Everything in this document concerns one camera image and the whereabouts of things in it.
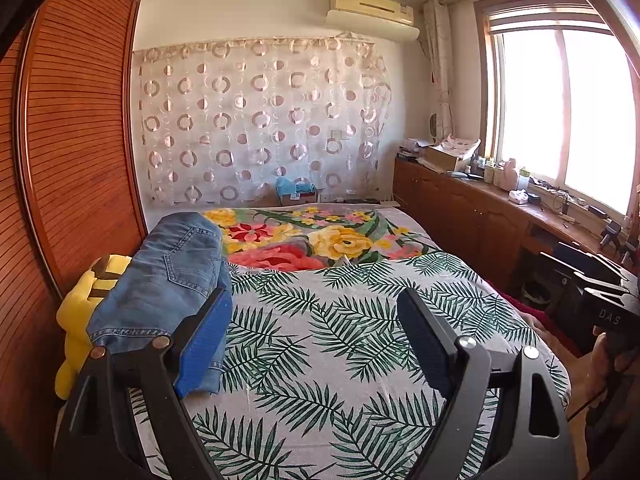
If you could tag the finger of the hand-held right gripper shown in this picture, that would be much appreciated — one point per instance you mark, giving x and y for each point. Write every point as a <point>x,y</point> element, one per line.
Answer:
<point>600,272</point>
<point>562,287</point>

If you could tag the white plastic jug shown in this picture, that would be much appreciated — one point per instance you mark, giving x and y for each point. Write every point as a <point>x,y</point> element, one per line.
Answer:
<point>509,175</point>

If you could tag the cardboard box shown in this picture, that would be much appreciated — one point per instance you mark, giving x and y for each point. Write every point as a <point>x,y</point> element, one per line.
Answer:
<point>445,159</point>

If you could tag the stack of books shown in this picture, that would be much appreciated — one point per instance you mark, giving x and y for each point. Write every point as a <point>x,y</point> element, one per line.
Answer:
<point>411,150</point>

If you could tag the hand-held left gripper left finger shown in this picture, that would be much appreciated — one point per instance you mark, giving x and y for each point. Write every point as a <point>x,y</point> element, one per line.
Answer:
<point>205,355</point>

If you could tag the yellow plush toy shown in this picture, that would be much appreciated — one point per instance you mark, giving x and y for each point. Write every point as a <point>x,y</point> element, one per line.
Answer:
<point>80,320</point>

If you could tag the floral blanket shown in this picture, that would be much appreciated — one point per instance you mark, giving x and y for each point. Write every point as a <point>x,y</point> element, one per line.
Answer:
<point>300,240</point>

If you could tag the long wooden cabinet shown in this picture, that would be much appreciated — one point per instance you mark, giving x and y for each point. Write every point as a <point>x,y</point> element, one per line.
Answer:
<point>465,215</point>

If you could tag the wall air conditioner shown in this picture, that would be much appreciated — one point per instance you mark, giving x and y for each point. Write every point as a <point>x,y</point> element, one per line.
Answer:
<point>372,12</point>

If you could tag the blue plastic bag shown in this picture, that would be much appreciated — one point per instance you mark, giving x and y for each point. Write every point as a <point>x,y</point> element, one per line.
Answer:
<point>295,189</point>

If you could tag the person's right hand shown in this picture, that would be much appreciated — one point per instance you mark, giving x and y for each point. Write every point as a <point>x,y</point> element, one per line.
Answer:
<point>597,375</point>

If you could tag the leaf print bed sheet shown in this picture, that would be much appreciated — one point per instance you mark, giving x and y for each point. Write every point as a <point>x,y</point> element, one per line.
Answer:
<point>325,350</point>

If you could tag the circle patterned sheer curtain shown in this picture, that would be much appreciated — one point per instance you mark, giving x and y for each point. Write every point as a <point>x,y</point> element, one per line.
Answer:
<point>260,120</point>

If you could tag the printed white paper bag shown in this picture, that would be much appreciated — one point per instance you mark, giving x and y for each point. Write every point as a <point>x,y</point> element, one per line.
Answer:
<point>462,144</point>

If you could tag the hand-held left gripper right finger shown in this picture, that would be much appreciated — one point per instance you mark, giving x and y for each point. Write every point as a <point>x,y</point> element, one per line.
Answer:
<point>425,345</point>

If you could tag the white power strip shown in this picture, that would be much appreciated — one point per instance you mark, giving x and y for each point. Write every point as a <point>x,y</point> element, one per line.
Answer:
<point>557,197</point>

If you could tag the blue denim pants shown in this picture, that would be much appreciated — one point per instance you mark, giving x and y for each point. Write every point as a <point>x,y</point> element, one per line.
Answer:
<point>160,285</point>

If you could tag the patterned window drape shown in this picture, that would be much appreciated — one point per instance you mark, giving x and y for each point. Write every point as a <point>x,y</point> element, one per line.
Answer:
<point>439,70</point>

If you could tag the wooden louvered wardrobe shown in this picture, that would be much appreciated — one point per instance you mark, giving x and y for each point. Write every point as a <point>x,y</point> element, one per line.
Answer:
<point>75,135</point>

